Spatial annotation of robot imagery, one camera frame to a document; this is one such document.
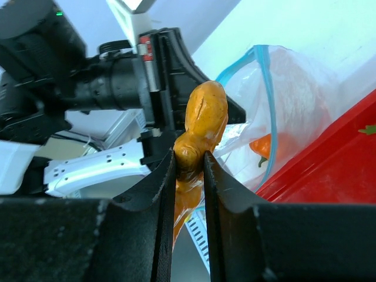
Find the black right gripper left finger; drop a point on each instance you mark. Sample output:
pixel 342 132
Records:
pixel 128 238

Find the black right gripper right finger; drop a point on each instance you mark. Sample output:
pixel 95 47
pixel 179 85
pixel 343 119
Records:
pixel 251 239

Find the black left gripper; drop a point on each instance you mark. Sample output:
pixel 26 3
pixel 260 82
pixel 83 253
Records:
pixel 161 78

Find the yellow ginger root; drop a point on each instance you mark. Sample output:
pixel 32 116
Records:
pixel 189 150

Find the orange pumpkin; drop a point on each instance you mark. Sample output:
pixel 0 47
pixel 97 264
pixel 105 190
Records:
pixel 262 147

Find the clear zip top bag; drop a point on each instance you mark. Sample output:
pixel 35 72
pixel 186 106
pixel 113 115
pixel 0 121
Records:
pixel 283 93

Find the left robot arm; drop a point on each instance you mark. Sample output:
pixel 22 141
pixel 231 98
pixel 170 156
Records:
pixel 46 73

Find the red plastic tray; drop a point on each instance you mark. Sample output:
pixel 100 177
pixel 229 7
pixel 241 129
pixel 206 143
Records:
pixel 338 167

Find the white slotted cable duct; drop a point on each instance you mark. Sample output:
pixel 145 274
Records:
pixel 197 228

